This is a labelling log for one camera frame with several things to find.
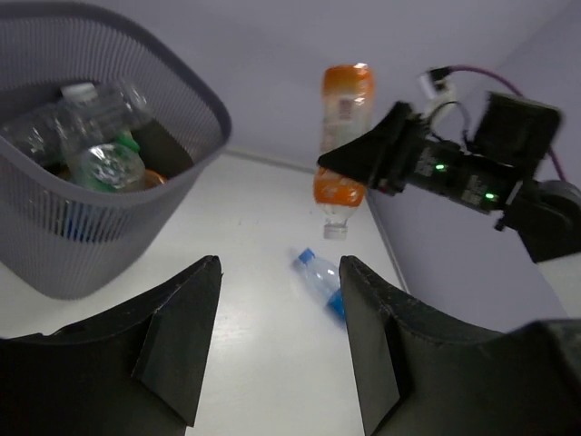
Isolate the grey mesh waste bin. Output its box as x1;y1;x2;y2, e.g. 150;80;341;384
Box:
1;1;231;299

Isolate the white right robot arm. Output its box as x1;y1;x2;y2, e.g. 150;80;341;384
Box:
318;92;580;266

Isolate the clear bottle blue label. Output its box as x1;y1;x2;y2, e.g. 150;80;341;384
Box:
72;143;145;193

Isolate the clear bottle light blue cap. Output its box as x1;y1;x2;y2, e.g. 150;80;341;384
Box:
288;248;346;329

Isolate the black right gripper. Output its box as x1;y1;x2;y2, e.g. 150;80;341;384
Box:
317;92;562;213

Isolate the long orange capped bottle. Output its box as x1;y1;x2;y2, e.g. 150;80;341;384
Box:
311;63;378;241

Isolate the green soda bottle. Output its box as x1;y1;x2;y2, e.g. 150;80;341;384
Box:
115;132;141;154

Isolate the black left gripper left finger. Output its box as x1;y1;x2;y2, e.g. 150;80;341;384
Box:
1;255;222;435

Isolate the crushed clear bottle white cap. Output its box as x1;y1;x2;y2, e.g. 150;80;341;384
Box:
1;80;152;166

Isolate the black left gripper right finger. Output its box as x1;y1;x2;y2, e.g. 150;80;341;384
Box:
340;256;580;435

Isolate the orange juice bottle brown cap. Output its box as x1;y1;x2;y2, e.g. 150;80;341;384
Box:
143;169;167;189

